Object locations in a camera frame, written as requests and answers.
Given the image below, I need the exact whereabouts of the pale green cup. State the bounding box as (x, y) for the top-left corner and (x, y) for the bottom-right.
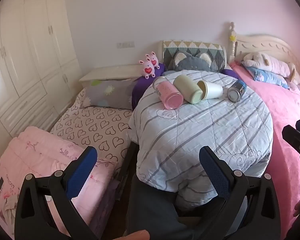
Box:
(173, 74), (203, 105)

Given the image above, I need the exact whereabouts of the grey metal cup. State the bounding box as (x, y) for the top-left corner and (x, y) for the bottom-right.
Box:
(227, 79), (247, 103)

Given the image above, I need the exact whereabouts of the striped light blue quilt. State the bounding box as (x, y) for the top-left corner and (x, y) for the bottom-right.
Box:
(129, 70), (274, 210)

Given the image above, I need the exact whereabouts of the light blue pillow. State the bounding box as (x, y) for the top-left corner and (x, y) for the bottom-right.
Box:
(246, 66), (290, 89)

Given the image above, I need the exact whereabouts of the white plush dog toy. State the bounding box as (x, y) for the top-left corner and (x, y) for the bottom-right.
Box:
(241, 52), (300, 83)

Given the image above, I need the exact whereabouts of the grey flower print pillow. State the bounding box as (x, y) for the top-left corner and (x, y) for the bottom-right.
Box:
(80, 79), (138, 110)

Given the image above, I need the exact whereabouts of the cream carved bed headboard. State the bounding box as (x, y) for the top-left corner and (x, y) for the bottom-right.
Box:
(226, 22), (300, 67)

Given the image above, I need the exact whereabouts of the cream small bed headboard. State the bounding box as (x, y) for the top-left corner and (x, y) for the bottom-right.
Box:
(79, 64), (145, 82)

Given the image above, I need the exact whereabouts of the pink bunny toy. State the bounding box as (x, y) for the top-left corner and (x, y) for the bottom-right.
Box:
(139, 57), (155, 79)
(146, 52), (160, 68)

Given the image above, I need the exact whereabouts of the white cup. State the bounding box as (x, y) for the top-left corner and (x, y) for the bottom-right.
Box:
(197, 80), (223, 100)

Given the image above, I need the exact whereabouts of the white wardrobe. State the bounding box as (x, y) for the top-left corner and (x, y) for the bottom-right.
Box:
(0, 0), (82, 165)

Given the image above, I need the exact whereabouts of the dark grey cloth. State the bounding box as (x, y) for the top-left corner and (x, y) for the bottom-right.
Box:
(126, 172), (230, 240)

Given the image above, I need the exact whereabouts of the pink bedspread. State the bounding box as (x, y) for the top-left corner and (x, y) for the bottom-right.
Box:
(229, 62), (300, 230)

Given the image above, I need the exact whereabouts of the pink floral quilt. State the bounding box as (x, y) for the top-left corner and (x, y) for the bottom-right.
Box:
(0, 126), (118, 240)

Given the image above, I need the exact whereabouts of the grey cat cushion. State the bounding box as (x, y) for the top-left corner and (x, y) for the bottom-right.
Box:
(168, 52), (217, 72)

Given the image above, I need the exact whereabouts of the pink cup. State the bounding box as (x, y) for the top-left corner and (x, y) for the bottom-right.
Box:
(153, 77), (184, 110)

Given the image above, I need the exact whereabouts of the purple pillow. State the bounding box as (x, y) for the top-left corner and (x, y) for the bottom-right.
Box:
(132, 64), (167, 110)

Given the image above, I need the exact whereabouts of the diamond pattern cushion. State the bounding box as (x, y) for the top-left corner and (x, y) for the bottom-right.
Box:
(162, 41), (227, 72)

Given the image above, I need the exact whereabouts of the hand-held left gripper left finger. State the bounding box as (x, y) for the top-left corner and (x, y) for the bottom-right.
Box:
(14, 146), (98, 240)

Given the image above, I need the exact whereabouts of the heart print bed sheet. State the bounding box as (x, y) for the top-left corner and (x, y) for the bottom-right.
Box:
(49, 89), (133, 173)

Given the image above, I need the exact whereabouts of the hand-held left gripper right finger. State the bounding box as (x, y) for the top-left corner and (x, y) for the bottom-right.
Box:
(199, 146), (282, 240)

